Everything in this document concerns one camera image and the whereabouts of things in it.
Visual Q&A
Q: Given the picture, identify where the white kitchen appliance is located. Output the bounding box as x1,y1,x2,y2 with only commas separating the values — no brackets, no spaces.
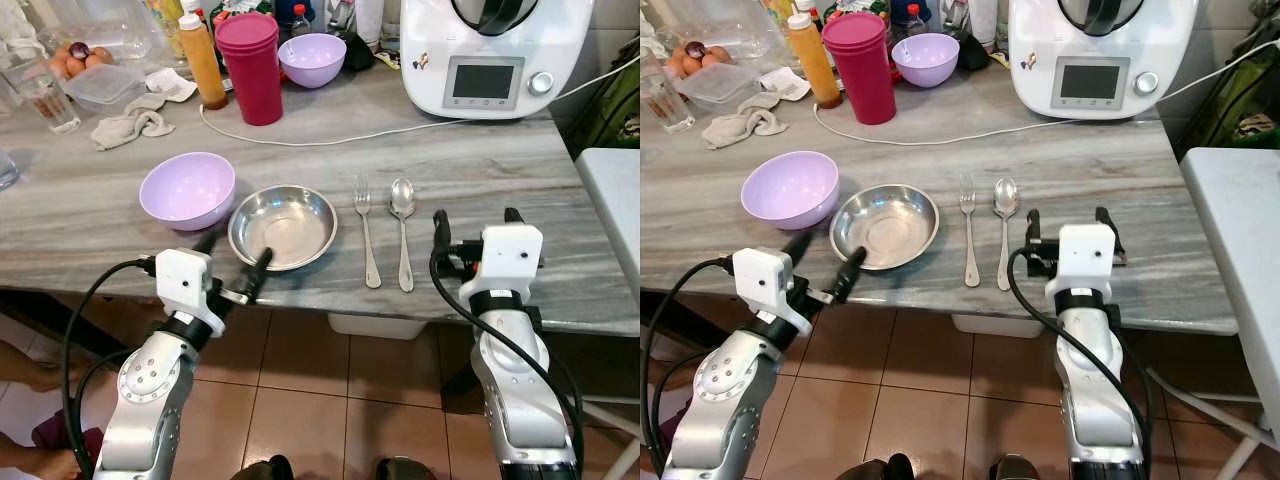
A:
400,0,596,121
1008,0,1199,121

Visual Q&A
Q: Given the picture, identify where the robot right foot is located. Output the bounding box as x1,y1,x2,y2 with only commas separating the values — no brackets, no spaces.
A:
375,456,438,480
990,454,1041,480

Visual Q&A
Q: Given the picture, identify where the white power cable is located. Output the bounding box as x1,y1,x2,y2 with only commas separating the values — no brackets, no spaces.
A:
199,52,641,148
812,40,1280,147

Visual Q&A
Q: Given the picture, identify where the stainless steel bowl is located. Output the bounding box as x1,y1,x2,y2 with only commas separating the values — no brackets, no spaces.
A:
228,185,338,272
830,184,941,271

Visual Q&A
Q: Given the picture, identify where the green bag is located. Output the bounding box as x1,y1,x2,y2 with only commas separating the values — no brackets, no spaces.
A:
572,40,641,159
1188,15,1280,153

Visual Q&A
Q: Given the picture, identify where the steel fork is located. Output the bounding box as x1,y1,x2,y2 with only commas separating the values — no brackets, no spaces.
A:
353,173,383,290
958,173,984,289

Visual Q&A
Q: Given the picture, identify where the steel spoon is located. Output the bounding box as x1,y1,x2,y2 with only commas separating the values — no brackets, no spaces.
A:
994,177,1021,292
389,178,417,293

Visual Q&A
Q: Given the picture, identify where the magenta plastic tumbler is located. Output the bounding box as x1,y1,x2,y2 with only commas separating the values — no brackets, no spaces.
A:
214,12,285,127
822,12,898,126

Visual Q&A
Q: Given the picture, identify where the black pouch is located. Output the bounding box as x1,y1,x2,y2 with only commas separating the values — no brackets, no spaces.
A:
340,35,377,73
957,33,992,71

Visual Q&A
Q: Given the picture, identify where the clear plastic container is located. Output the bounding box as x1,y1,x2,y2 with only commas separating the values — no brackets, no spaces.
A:
678,62,761,111
62,63,148,114

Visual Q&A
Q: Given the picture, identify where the white plastic bin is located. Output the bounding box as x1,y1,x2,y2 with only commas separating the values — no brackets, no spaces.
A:
950,314,1036,338
328,313,431,341

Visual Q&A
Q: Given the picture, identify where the white folding table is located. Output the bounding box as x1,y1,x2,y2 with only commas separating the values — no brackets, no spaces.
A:
1145,147,1280,480
575,148,641,480

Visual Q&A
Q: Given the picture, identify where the large lilac bowl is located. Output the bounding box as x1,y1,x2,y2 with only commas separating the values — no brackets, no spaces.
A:
139,152,237,232
741,151,840,231

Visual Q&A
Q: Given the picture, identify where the white napkin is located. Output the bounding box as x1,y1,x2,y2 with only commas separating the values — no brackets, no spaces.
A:
758,66,811,101
145,68,199,103

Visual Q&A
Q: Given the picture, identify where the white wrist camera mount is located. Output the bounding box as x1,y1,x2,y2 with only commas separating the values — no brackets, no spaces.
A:
155,249,227,337
733,247,813,337
480,224,544,296
1058,223,1117,291

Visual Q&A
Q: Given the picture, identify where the grey crumpled cloth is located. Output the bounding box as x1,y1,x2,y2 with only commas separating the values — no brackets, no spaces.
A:
702,92,789,151
90,93,176,152

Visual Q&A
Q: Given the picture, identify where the large clear jar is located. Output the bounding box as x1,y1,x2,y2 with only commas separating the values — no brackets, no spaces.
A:
665,0,786,56
40,0,171,61

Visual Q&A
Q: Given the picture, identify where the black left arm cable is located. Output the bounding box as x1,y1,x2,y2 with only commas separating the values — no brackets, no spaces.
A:
62,257,161,480
640,256,739,479

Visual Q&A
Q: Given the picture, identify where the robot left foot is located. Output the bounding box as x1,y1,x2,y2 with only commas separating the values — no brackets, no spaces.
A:
232,455,296,480
835,453,916,480

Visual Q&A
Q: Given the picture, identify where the orange sauce bottle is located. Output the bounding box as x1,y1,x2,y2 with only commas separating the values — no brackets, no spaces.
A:
178,12,229,110
787,12,843,109

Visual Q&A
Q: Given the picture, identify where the small lilac bowl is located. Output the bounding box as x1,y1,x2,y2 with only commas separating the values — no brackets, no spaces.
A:
891,33,961,89
278,33,348,90

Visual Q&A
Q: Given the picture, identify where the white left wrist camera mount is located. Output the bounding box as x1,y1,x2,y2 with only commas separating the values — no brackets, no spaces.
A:
733,247,813,337
155,249,227,337

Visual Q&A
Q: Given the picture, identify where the clear drinking glass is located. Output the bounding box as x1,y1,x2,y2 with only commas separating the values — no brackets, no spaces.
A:
642,70,696,135
15,60,81,135

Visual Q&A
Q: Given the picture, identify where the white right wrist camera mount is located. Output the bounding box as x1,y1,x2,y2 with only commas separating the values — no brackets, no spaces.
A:
1058,223,1117,291
480,224,544,296

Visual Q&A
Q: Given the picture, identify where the person's bare foot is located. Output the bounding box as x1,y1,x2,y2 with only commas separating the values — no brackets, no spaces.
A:
0,340,63,393
640,348,673,393

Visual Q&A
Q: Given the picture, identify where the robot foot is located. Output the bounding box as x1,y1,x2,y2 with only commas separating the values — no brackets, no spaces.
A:
375,456,438,480
835,453,916,480
990,454,1041,480
232,455,296,480

